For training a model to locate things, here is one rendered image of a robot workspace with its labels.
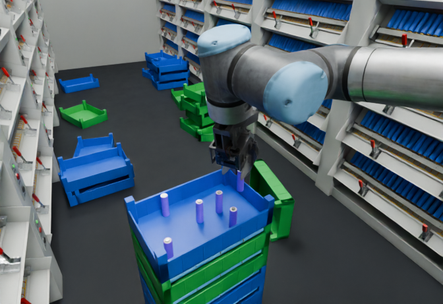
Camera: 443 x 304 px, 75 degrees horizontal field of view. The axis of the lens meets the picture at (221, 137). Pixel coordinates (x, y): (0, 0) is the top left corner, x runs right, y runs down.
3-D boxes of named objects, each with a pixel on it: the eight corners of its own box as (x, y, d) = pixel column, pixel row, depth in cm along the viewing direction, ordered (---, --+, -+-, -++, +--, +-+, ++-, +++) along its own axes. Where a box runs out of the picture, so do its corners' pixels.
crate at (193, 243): (226, 181, 88) (227, 159, 84) (272, 223, 73) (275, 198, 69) (128, 222, 73) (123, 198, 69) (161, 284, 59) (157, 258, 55)
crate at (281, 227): (258, 192, 145) (244, 195, 143) (262, 158, 135) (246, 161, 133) (288, 237, 120) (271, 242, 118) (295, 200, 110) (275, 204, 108)
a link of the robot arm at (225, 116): (217, 78, 60) (262, 85, 57) (220, 97, 64) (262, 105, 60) (197, 103, 55) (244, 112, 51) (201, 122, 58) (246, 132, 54)
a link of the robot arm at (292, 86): (345, 60, 42) (279, 39, 50) (298, 72, 35) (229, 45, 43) (325, 117, 47) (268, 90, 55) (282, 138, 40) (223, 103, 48)
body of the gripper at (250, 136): (211, 165, 65) (202, 124, 57) (226, 140, 71) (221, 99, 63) (242, 174, 62) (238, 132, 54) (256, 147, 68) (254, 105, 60)
